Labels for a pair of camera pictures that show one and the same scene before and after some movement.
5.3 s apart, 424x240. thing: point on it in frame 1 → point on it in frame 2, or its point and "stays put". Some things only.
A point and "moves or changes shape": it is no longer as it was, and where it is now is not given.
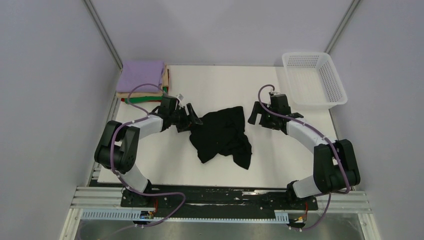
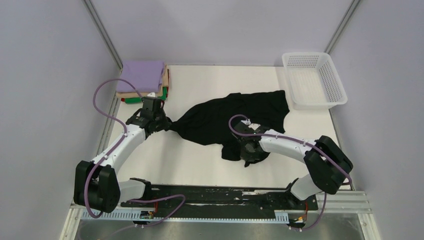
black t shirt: (222, 132) moves or changes shape
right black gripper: (257, 109) → (253, 156)
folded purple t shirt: (134, 72) stays put
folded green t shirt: (146, 98) stays put
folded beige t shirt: (165, 81) stays put
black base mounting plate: (163, 197) stays put
